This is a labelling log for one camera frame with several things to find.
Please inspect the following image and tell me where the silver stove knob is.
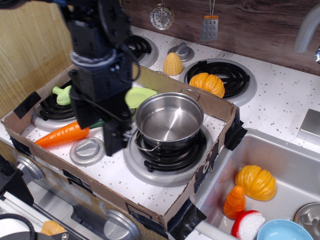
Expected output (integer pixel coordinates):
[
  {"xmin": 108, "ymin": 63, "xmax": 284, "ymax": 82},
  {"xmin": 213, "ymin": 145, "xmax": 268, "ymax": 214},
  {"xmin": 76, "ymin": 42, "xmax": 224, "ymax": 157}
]
[
  {"xmin": 69, "ymin": 137, "xmax": 106, "ymax": 167},
  {"xmin": 167, "ymin": 42, "xmax": 195, "ymax": 63}
]

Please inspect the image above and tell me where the front silver stove knob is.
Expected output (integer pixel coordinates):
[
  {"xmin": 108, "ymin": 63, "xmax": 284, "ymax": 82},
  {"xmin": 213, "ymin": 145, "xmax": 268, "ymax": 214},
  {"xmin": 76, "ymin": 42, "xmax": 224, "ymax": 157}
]
[{"xmin": 69, "ymin": 137, "xmax": 106, "ymax": 167}]

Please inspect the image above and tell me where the black coiled cable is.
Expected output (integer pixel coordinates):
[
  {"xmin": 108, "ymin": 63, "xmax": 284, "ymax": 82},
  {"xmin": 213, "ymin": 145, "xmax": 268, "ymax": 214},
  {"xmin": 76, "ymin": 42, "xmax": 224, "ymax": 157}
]
[{"xmin": 0, "ymin": 212, "xmax": 38, "ymax": 240}]

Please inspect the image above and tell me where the front left black burner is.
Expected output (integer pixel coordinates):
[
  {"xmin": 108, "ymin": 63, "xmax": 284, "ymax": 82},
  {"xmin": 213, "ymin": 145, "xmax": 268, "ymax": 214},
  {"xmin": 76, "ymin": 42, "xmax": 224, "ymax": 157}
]
[{"xmin": 31, "ymin": 80, "xmax": 76, "ymax": 133}]

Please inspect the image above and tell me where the hanging round metal strainer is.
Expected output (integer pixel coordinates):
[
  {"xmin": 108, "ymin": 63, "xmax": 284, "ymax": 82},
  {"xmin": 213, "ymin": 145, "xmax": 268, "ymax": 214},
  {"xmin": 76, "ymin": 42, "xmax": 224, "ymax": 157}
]
[{"xmin": 149, "ymin": 0, "xmax": 175, "ymax": 31}]

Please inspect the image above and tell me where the light blue bowl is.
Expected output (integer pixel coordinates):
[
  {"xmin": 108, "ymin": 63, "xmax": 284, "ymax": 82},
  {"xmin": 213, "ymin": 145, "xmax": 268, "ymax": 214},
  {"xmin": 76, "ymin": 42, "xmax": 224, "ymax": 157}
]
[{"xmin": 256, "ymin": 219, "xmax": 313, "ymax": 240}]

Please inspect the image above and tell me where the steel bowl in sink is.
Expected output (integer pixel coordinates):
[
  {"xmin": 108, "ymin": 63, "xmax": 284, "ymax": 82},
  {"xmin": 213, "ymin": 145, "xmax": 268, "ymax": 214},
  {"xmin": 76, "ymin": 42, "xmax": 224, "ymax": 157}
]
[{"xmin": 293, "ymin": 202, "xmax": 320, "ymax": 240}]

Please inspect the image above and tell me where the left silver oven dial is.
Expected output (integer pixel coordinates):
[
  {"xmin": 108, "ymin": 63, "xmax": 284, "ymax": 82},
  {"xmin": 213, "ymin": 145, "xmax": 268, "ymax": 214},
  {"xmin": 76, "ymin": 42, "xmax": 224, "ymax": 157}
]
[{"xmin": 16, "ymin": 155, "xmax": 45, "ymax": 184}]

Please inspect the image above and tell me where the front right black burner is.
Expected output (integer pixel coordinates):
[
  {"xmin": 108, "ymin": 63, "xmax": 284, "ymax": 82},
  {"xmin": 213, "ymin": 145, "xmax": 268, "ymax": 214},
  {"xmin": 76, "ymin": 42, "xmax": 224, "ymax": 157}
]
[{"xmin": 123, "ymin": 126, "xmax": 213, "ymax": 187}]

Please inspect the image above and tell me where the silver oven dial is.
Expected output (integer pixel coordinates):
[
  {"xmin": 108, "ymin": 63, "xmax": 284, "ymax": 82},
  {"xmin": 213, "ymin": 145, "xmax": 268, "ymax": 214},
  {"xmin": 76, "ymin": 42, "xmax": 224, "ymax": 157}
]
[
  {"xmin": 16, "ymin": 155, "xmax": 45, "ymax": 184},
  {"xmin": 103, "ymin": 209, "xmax": 140, "ymax": 240}
]

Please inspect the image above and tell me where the brown cardboard fence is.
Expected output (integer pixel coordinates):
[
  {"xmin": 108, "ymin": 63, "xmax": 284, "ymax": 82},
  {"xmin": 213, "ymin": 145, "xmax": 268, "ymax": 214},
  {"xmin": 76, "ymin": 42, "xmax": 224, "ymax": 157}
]
[{"xmin": 0, "ymin": 57, "xmax": 248, "ymax": 240}]

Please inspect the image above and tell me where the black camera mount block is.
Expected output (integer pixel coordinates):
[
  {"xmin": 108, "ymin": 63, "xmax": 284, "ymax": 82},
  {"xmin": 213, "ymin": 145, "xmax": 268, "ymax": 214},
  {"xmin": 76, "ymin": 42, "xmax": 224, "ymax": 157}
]
[{"xmin": 0, "ymin": 155, "xmax": 34, "ymax": 206}]

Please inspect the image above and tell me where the black burner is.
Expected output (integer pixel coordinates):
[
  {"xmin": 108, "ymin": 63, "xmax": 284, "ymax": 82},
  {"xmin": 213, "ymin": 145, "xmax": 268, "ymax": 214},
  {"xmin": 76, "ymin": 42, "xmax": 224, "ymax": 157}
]
[
  {"xmin": 123, "ymin": 126, "xmax": 213, "ymax": 187},
  {"xmin": 178, "ymin": 58, "xmax": 257, "ymax": 107},
  {"xmin": 125, "ymin": 35, "xmax": 159, "ymax": 68},
  {"xmin": 31, "ymin": 80, "xmax": 76, "ymax": 133}
]

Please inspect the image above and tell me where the hanging metal spatula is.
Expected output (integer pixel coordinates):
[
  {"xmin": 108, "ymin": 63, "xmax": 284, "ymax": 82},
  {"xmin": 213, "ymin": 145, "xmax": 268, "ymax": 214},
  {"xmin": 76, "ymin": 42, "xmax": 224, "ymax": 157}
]
[{"xmin": 200, "ymin": 0, "xmax": 219, "ymax": 42}]

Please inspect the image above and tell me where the red white toy mushroom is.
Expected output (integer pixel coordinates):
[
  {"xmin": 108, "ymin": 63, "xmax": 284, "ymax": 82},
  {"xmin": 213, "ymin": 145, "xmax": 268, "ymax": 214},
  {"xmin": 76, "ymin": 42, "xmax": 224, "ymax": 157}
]
[{"xmin": 230, "ymin": 210, "xmax": 266, "ymax": 240}]

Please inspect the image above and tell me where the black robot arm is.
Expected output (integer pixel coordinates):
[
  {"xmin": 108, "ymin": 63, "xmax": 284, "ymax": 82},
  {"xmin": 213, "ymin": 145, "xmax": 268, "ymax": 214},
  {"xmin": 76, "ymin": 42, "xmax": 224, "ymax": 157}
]
[{"xmin": 0, "ymin": 0, "xmax": 138, "ymax": 157}]

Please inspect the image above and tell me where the back left black burner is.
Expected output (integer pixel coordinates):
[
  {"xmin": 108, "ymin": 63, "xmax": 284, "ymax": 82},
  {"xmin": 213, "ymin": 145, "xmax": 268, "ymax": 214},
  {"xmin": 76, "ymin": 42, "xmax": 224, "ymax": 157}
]
[{"xmin": 125, "ymin": 35, "xmax": 159, "ymax": 68}]

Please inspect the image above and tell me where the stainless steel pot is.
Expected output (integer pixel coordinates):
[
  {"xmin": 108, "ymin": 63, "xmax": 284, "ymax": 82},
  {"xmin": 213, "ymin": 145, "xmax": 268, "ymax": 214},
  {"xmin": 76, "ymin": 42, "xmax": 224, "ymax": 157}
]
[{"xmin": 135, "ymin": 89, "xmax": 204, "ymax": 152}]

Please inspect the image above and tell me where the right silver oven dial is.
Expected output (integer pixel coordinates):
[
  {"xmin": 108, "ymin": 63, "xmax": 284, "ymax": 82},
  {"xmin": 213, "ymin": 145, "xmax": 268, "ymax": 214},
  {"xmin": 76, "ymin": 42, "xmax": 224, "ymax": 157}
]
[{"xmin": 103, "ymin": 209, "xmax": 140, "ymax": 240}]

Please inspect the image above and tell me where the back silver stove knob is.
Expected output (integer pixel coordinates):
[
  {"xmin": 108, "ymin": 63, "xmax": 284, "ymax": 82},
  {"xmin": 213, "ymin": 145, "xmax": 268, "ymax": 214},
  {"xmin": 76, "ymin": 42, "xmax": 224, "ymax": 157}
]
[{"xmin": 167, "ymin": 42, "xmax": 195, "ymax": 63}]

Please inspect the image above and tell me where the light green plastic plate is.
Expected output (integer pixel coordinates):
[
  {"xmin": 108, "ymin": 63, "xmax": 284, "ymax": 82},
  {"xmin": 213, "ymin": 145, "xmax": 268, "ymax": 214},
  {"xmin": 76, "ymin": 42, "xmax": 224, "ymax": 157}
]
[{"xmin": 125, "ymin": 87, "xmax": 157, "ymax": 109}]

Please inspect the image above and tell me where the small orange toy carrot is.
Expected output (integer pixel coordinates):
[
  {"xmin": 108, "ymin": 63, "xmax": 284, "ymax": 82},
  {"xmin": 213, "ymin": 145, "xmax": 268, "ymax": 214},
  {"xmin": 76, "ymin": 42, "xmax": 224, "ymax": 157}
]
[{"xmin": 222, "ymin": 185, "xmax": 246, "ymax": 220}]

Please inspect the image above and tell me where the back right black burner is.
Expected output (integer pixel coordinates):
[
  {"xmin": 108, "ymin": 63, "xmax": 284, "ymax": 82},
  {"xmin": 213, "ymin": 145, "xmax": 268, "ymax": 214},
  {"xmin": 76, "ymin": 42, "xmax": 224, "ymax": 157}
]
[{"xmin": 178, "ymin": 58, "xmax": 257, "ymax": 107}]

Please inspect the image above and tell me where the silver sink basin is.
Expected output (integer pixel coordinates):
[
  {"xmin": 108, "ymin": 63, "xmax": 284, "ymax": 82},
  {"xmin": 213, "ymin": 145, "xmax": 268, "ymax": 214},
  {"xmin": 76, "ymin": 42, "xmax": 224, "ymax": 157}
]
[{"xmin": 193, "ymin": 129, "xmax": 320, "ymax": 240}]

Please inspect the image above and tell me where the orange sponge piece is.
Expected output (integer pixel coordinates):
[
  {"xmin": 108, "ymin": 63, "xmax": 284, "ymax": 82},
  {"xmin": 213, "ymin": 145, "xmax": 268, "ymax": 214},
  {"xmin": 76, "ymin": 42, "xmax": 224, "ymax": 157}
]
[{"xmin": 40, "ymin": 220, "xmax": 66, "ymax": 236}]

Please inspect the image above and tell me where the orange toy pumpkin in sink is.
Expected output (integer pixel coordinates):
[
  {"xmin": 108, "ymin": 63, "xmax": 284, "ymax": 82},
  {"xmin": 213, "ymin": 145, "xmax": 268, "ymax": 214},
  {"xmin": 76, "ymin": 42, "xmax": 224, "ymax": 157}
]
[{"xmin": 234, "ymin": 165, "xmax": 277, "ymax": 201}]

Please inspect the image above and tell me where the green toy broccoli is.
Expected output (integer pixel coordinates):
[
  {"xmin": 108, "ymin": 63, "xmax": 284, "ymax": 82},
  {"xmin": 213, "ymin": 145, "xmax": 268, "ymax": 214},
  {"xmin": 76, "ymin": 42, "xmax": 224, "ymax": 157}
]
[{"xmin": 52, "ymin": 85, "xmax": 72, "ymax": 106}]

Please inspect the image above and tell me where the orange toy pumpkin on stove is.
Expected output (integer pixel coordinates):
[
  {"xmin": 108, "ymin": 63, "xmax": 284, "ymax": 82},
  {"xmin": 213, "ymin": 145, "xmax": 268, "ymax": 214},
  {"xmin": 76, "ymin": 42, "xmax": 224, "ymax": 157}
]
[{"xmin": 189, "ymin": 72, "xmax": 225, "ymax": 98}]

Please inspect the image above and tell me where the grey faucet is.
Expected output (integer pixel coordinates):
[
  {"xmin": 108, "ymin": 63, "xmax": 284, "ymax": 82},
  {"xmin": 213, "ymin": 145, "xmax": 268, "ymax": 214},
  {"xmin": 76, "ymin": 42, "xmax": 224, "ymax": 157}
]
[{"xmin": 293, "ymin": 4, "xmax": 320, "ymax": 53}]

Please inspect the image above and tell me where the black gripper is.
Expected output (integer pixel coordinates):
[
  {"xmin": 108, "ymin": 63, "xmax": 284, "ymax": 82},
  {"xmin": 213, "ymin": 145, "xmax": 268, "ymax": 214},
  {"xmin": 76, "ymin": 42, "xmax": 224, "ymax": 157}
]
[{"xmin": 69, "ymin": 49, "xmax": 135, "ymax": 157}]

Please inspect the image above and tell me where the yellow toy corn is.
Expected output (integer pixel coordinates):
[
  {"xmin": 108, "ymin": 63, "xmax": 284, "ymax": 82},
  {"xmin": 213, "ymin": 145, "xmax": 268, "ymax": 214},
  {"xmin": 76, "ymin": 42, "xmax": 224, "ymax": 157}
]
[{"xmin": 162, "ymin": 52, "xmax": 183, "ymax": 76}]

